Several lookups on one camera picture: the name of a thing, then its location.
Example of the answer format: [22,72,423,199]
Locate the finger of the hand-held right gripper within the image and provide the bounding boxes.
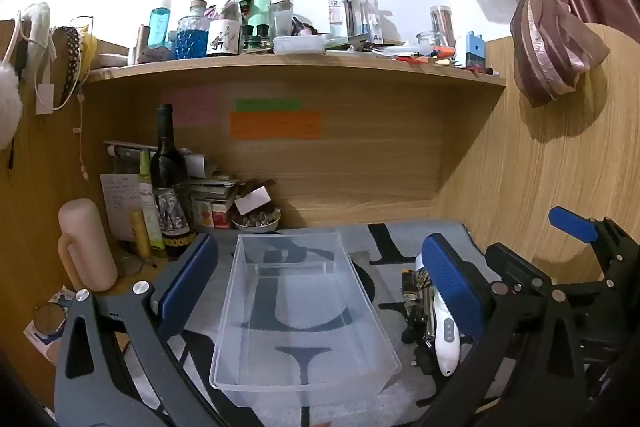
[548,206,608,248]
[486,242,606,303]

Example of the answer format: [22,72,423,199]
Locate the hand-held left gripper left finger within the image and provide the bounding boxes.
[54,232,221,427]

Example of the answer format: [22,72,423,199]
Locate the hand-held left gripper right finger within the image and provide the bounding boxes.
[421,233,593,427]

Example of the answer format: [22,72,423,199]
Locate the marbled tube with gold cap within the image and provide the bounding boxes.
[400,269,432,308]

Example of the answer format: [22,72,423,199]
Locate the white electric trimmer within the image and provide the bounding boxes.
[414,252,461,377]

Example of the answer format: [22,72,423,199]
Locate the clear plastic storage bin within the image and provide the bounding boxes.
[209,229,403,409]

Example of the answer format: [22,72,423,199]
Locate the grey mat with black letters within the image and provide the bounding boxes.
[120,219,506,427]

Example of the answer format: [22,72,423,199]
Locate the eyeglasses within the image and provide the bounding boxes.
[117,254,158,278]

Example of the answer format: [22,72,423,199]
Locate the small yellow tube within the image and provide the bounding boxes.
[129,209,152,258]

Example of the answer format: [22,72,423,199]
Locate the stack of books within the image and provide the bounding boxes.
[187,177,241,228]

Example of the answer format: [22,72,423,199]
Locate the yellow-green squeeze tube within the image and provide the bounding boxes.
[138,150,166,253]

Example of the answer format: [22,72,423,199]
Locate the white bowl of small bits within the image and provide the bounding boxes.
[231,206,282,233]

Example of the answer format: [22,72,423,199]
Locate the small white box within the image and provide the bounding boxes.
[234,187,273,215]

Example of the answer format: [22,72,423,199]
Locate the white paper note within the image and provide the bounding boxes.
[100,173,143,242]

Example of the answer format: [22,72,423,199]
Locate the dark wine bottle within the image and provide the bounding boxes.
[149,104,196,260]

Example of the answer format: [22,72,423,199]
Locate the rolled newspaper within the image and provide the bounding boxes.
[102,139,218,180]

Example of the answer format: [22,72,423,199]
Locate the blue white packet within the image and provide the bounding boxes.
[22,287,76,365]

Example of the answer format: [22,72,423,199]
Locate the pink sticky note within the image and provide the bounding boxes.
[161,88,226,128]

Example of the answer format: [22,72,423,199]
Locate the orange sticky note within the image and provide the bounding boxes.
[229,111,322,140]

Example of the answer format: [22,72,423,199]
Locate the pink curtain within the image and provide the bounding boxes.
[420,0,640,108]

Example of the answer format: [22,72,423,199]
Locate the green sticky note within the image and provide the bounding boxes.
[236,98,302,112]

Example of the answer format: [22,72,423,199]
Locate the blue plastic box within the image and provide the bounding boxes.
[465,32,487,68]

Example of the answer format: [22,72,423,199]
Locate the pile of small pens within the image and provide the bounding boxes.
[395,46,496,75]

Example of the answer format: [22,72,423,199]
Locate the white paper tag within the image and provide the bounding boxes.
[36,82,55,114]

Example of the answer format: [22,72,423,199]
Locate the clear cylinder with silver contents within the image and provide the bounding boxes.
[430,5,457,50]

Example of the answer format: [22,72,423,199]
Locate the wooden shelf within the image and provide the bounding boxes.
[82,52,507,98]

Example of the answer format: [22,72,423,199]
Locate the brown cardboard tube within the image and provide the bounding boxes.
[134,24,151,65]

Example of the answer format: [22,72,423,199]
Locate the blue patterned glass bottle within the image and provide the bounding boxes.
[175,0,211,60]

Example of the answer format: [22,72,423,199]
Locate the clear bottle with white label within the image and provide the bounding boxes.
[206,0,243,58]

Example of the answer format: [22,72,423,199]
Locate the white plush pompom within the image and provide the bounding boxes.
[0,67,24,151]

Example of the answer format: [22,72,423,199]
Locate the black lace headband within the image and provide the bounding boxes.
[52,27,83,108]

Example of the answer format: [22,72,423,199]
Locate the tall blue liquid bottle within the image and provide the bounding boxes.
[148,0,172,48]

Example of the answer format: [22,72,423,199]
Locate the flat white container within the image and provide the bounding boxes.
[272,35,326,55]

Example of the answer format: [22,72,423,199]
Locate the clear blister package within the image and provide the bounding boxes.
[327,0,361,38]
[357,0,384,44]

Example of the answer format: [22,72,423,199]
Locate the clear glass tumbler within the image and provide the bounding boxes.
[272,0,296,38]

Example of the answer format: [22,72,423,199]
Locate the green pump bottle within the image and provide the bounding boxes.
[248,0,273,40]

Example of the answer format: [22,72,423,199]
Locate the white fluffy scrunchie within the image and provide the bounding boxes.
[20,2,52,58]

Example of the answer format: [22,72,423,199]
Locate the beige mug with handle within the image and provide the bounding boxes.
[57,199,118,293]

